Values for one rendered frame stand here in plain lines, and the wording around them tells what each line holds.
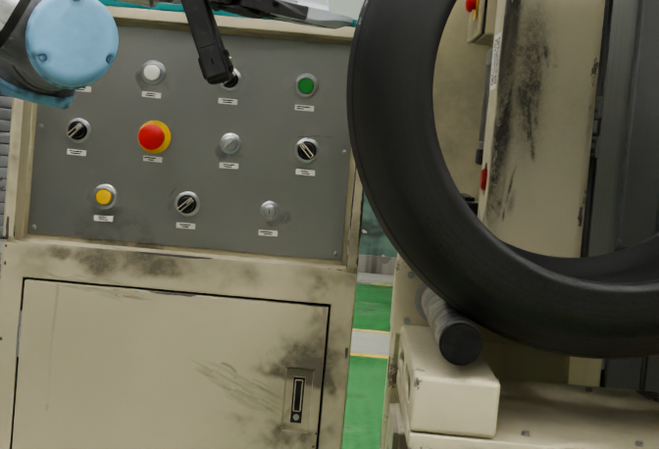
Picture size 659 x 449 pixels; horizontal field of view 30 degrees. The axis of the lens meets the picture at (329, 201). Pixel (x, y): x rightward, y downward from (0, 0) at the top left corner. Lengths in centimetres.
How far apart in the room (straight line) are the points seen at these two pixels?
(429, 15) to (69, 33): 35
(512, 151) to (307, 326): 46
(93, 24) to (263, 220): 79
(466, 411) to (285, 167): 75
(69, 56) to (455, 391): 51
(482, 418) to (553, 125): 49
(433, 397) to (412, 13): 39
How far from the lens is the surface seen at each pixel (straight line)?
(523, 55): 163
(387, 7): 127
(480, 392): 128
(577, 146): 164
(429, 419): 128
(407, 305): 161
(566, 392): 160
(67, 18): 120
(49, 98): 134
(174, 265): 190
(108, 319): 193
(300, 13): 133
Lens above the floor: 110
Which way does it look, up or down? 3 degrees down
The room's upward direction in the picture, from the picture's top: 5 degrees clockwise
